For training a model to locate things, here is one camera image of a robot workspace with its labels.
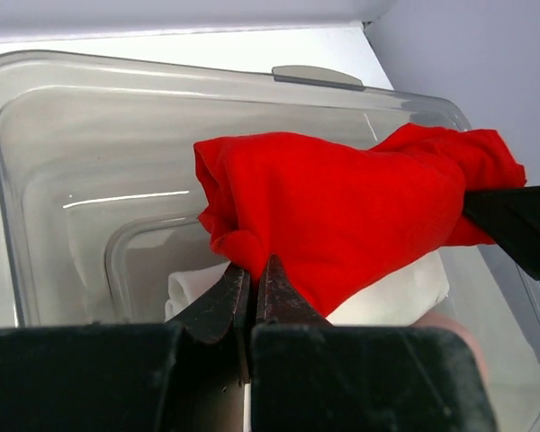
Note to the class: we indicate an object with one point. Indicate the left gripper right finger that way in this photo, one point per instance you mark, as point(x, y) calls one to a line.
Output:
point(308, 375)

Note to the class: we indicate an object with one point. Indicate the red t-shirt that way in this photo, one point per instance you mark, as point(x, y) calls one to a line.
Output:
point(341, 218)

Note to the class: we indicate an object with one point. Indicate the clear plastic bin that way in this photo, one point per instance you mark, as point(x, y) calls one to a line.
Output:
point(100, 203)

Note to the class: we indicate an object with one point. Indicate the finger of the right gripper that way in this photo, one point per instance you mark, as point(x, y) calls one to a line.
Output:
point(511, 217)

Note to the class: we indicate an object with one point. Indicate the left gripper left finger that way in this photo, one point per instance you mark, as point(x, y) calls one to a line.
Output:
point(187, 374)

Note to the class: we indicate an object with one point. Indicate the rolled white t-shirt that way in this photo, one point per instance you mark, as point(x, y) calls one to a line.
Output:
point(399, 299)

